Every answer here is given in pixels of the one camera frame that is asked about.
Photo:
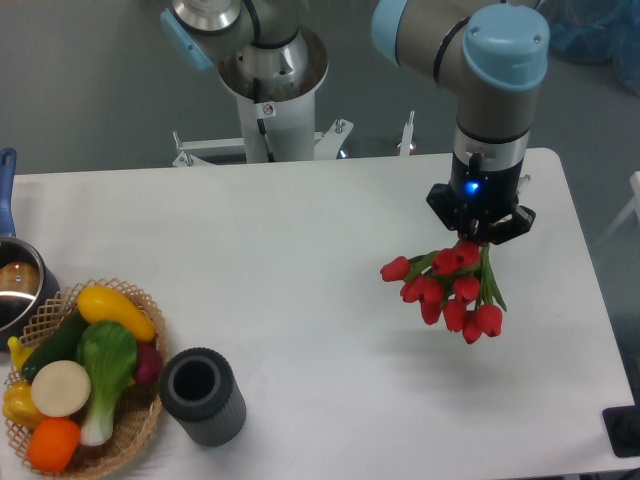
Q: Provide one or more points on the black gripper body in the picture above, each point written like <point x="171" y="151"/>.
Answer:
<point x="475" y="192"/>

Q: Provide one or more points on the red tulip bouquet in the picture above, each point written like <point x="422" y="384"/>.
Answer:
<point x="455" y="284"/>

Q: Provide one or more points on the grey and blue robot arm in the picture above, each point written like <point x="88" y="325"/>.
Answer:
<point x="491" y="54"/>

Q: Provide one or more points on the blue plastic bag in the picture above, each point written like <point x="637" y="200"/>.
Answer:
<point x="597" y="32"/>

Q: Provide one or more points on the black device at table edge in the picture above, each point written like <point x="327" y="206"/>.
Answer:
<point x="622" y="426"/>

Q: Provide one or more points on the dark grey ribbed vase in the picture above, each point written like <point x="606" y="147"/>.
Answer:
<point x="199" y="390"/>

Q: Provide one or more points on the purple red radish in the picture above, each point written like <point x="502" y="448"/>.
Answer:
<point x="149" y="364"/>

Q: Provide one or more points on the yellow squash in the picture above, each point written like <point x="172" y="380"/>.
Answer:
<point x="98" y="303"/>

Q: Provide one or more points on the green bok choy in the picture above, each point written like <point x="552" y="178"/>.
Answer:
<point x="108" y="353"/>

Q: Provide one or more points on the woven wicker basket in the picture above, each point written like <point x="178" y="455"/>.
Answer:
<point x="137" y="411"/>

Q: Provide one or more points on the green cucumber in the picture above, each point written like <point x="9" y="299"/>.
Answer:
<point x="60" y="345"/>

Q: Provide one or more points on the round beige disc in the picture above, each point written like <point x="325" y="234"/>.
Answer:
<point x="60" y="389"/>

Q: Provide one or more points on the orange fruit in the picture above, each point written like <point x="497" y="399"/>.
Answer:
<point x="53" y="444"/>

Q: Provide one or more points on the yellow banana tip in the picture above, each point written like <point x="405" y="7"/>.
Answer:
<point x="18" y="352"/>

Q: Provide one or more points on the yellow bell pepper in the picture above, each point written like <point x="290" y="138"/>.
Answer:
<point x="19" y="407"/>

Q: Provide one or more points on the white frame at right edge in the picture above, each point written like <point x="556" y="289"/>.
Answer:
<point x="631" y="208"/>

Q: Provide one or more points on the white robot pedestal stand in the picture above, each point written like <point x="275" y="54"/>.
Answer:
<point x="272" y="131"/>

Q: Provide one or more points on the blue handled saucepan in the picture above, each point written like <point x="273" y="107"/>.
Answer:
<point x="26" y="281"/>

